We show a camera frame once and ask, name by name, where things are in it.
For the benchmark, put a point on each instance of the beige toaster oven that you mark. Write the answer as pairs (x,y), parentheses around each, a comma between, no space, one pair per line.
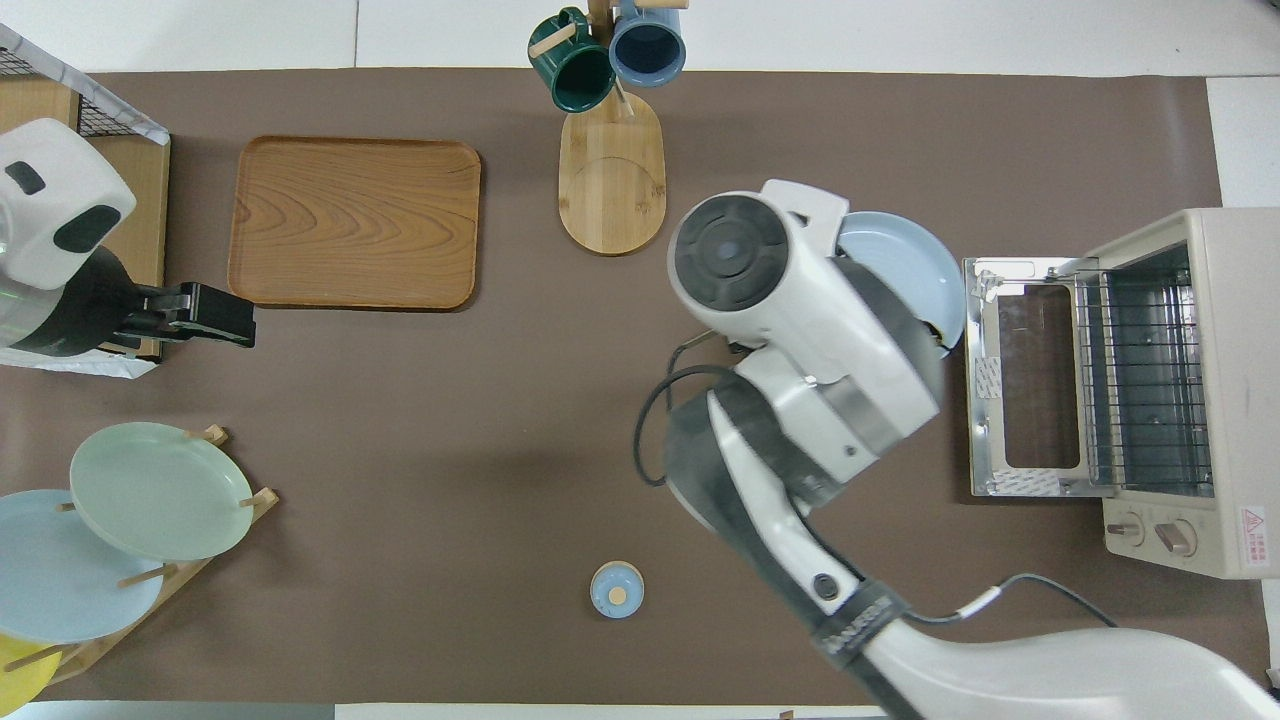
(1240,400)

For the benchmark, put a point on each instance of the yellow plate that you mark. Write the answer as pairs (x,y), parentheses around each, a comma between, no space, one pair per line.
(20,680)

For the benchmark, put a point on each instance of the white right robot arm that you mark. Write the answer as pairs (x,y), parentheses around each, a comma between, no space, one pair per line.
(740,250)

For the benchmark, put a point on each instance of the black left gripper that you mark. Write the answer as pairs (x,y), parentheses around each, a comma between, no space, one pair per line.
(215,318)

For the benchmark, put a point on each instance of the wooden serving tray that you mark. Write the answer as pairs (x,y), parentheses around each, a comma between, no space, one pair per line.
(350,220)

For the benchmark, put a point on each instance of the small silver oven knob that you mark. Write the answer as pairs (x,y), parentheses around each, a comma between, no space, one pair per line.
(1125,529)

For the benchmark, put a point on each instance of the large silver oven knob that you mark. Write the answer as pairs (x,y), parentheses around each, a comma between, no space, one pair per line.
(1175,538)

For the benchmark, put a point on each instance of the light blue round plate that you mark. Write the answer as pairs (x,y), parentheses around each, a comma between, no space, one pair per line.
(910,265)

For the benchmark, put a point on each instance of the wooden dish rack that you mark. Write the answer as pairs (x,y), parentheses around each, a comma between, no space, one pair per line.
(268,500)

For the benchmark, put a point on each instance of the wooden mug tree stand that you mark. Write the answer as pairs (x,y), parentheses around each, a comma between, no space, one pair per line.
(612,190)

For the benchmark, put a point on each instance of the oven glass door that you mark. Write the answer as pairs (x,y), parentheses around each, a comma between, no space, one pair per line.
(1040,380)

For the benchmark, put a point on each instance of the brown table mat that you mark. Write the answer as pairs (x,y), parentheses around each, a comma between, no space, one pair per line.
(500,450)

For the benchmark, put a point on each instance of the blue grey mug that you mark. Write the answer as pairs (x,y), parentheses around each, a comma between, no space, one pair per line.
(648,50)

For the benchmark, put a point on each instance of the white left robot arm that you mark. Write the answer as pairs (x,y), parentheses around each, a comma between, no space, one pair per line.
(50,200)

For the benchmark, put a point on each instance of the dark green mug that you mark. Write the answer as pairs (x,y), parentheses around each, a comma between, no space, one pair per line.
(585,80)

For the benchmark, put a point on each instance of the pale green plate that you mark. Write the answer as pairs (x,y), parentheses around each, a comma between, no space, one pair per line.
(160,490)

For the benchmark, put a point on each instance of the large pale blue plate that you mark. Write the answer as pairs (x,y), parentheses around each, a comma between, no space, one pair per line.
(60,580)

